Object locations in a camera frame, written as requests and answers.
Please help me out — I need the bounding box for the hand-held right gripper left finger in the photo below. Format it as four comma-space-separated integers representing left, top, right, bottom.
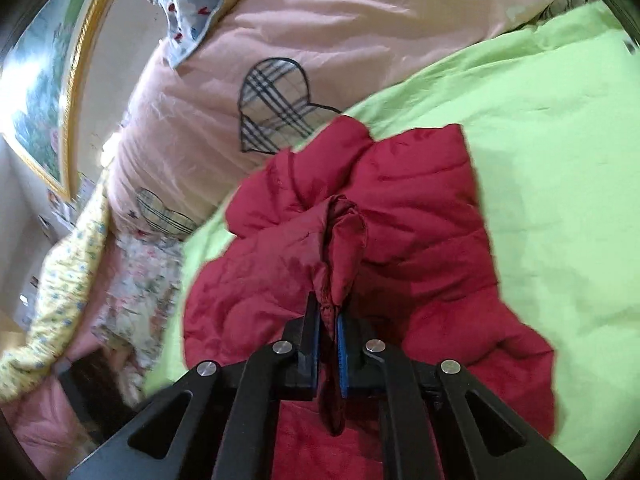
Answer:
66, 291, 322, 480

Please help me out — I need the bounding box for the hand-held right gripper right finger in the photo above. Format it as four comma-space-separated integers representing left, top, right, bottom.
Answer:
336, 312, 587, 480

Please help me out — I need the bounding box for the red quilted jacket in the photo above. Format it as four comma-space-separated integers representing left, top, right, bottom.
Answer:
182, 115, 558, 480

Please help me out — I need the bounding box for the white floral cloth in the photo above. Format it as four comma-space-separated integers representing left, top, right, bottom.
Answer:
92, 232, 186, 396

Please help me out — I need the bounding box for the yellow floral cloth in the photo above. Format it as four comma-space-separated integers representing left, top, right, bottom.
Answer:
0, 180, 113, 403

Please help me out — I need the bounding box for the green blanket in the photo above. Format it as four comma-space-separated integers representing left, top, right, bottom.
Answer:
142, 0, 640, 480

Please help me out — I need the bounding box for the pink quilt with plaid hearts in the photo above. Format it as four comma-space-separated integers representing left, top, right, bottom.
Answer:
102, 0, 601, 241

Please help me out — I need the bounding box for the gold framed painting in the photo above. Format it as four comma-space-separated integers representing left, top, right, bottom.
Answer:
0, 0, 136, 201

